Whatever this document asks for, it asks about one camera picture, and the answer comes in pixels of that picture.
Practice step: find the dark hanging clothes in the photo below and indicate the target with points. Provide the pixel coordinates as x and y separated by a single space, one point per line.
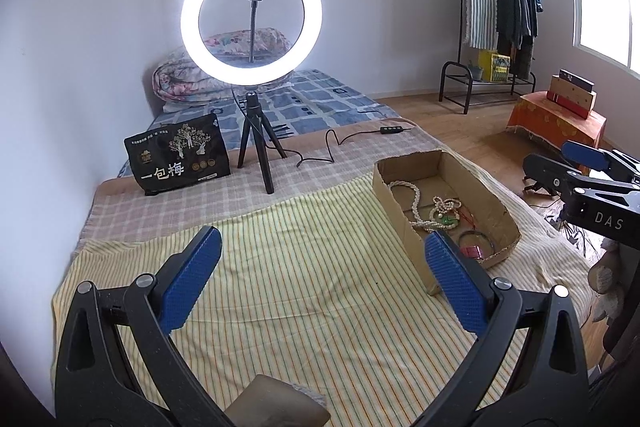
515 17

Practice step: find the small red item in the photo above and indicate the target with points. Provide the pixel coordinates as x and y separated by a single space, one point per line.
472 252

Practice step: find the yellow striped cloth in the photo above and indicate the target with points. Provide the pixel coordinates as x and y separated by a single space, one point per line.
310 282

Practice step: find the beige fuzzy cloth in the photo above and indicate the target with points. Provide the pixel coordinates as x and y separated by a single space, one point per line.
607 277

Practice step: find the small grey pot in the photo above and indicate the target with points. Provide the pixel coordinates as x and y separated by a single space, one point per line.
475 72

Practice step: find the orange cloth covered box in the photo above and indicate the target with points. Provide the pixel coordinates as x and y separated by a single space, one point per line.
545 122

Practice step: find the cardboard box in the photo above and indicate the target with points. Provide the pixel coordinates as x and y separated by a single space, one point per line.
400 227

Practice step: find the yellow crate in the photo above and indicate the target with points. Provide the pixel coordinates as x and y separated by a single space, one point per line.
492 67

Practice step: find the brown plaid blanket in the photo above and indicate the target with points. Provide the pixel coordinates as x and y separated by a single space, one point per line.
310 177

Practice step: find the tan and red box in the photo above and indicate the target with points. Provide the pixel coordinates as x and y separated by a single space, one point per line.
570 102

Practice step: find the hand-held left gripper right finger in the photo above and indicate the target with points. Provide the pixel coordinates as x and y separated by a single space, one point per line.
457 287

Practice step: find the dark flat box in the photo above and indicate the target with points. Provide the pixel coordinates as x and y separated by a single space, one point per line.
575 79

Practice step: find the window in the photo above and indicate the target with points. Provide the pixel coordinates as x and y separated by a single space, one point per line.
600 17

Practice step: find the small black stand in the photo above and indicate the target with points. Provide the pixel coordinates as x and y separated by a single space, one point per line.
537 187

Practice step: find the black gooseneck phone holder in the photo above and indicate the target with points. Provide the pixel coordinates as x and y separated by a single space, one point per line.
254 32

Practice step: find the small blue cloth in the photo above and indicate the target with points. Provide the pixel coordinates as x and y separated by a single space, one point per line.
538 3

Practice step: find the black printed bag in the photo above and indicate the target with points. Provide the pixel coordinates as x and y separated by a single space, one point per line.
175 162

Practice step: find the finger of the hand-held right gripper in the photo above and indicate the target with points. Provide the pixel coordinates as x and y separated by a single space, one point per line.
585 154
547 172

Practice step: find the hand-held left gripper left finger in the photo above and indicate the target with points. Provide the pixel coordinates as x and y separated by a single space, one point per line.
192 277

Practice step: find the folded floral quilt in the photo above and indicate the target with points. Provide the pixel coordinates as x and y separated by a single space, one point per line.
175 82

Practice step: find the black tripod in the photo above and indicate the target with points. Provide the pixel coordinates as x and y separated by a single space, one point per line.
252 107

